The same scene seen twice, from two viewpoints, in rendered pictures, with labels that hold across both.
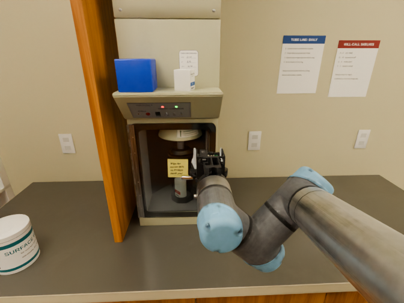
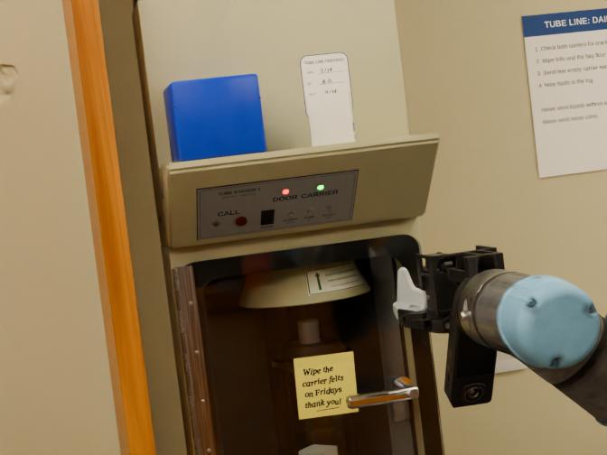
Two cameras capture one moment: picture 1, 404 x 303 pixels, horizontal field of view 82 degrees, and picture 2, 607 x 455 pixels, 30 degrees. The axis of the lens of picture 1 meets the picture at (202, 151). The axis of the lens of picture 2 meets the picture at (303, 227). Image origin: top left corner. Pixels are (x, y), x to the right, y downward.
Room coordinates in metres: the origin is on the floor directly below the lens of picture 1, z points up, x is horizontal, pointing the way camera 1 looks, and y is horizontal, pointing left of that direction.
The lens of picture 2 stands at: (-0.59, 0.32, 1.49)
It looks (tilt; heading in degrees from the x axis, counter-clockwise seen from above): 3 degrees down; 351
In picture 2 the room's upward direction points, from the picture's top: 7 degrees counter-clockwise
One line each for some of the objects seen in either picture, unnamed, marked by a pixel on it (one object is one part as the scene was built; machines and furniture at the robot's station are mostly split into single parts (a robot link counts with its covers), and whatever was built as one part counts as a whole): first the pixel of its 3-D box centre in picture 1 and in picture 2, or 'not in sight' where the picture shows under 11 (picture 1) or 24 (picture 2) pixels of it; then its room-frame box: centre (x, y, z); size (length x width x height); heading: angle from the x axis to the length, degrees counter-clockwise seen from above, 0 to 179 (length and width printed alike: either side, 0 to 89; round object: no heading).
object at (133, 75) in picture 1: (137, 74); (213, 119); (0.73, 0.19, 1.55); 0.10 x 0.10 x 0.09; 3
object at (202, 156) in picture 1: (210, 172); (469, 293); (0.51, -0.02, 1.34); 0.12 x 0.08 x 0.09; 3
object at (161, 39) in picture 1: (175, 129); (285, 291); (0.92, 0.11, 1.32); 0.32 x 0.25 x 0.77; 93
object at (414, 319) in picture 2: (198, 171); (426, 316); (0.57, 0.01, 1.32); 0.09 x 0.05 x 0.02; 18
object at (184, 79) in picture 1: (184, 79); (331, 119); (0.74, 0.05, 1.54); 0.05 x 0.05 x 0.06; 76
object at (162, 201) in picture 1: (175, 174); (319, 407); (0.79, 0.10, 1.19); 0.30 x 0.01 x 0.40; 92
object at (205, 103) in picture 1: (170, 106); (301, 190); (0.74, 0.10, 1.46); 0.32 x 0.12 x 0.10; 93
